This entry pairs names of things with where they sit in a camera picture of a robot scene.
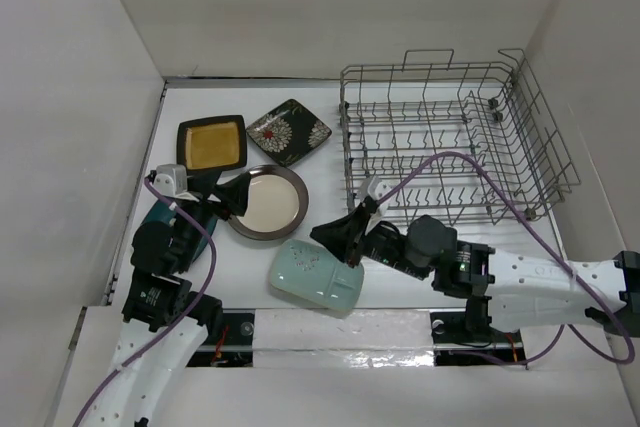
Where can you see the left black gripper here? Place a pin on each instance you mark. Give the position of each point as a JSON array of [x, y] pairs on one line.
[[232, 192]]

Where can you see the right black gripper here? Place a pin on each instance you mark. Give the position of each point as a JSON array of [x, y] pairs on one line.
[[345, 236]]

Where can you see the yellow square plate black rim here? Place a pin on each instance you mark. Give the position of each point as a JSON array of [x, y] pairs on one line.
[[212, 144]]

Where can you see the round cream plate brown rim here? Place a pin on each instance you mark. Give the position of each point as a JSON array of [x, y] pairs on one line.
[[278, 201]]

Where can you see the teal square plate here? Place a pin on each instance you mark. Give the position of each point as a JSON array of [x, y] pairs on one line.
[[205, 216]]

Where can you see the pale green rectangular plate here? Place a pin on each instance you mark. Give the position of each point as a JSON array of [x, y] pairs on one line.
[[310, 276]]

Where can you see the black floral square plate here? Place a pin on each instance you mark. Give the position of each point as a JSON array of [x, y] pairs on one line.
[[288, 133]]

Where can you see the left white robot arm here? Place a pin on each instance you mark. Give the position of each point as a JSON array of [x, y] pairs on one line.
[[167, 314]]

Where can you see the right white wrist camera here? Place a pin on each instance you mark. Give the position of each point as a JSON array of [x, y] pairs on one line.
[[375, 188]]

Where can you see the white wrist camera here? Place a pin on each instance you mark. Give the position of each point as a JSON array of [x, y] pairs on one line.
[[169, 180], [375, 188]]

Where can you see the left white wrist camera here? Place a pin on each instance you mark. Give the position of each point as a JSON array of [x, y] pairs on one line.
[[169, 180]]

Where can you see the grey wire dish rack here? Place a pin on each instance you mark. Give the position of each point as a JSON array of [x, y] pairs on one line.
[[462, 141]]

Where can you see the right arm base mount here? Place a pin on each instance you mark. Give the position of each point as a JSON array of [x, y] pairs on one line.
[[457, 341]]

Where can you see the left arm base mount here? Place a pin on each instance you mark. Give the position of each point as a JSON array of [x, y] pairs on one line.
[[232, 346]]

